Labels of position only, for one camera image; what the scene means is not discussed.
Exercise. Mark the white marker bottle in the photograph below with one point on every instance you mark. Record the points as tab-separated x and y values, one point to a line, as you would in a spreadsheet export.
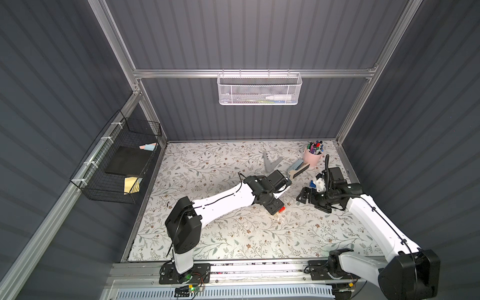
279	97

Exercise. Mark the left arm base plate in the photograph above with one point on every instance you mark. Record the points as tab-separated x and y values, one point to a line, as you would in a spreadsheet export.
199	273

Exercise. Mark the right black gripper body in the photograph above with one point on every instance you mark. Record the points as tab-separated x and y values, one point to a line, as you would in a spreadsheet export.
313	195

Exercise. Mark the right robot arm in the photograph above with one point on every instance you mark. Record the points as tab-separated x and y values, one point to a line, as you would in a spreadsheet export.
408	272

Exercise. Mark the grey V-shaped bracket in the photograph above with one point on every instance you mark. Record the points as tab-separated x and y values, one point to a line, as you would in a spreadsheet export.
269	165

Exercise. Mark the pastel sticky note pad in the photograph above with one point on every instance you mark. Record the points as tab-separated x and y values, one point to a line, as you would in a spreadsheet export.
148	147

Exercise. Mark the black wire basket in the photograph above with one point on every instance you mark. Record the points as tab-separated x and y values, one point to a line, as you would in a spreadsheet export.
91	178

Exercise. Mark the yellow sticky notes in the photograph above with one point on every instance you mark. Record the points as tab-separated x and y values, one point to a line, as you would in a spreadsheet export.
132	185

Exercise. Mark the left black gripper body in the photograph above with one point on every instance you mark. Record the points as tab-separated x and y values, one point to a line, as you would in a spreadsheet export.
273	204

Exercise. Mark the floral table mat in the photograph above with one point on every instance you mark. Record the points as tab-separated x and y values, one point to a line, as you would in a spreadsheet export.
202	169

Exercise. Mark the white wire mesh basket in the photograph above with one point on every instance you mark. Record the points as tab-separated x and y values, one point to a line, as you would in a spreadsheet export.
251	88

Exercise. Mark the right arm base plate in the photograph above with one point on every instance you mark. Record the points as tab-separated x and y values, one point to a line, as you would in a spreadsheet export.
322	270

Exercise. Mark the white lego brick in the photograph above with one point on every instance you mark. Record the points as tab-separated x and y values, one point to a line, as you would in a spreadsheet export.
320	185

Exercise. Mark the pink pen cup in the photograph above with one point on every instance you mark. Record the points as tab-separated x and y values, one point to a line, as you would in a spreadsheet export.
313	153

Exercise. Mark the black notebook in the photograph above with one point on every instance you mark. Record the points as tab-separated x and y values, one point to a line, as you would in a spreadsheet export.
128	161

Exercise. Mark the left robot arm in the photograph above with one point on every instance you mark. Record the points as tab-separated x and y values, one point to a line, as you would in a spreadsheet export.
187	218

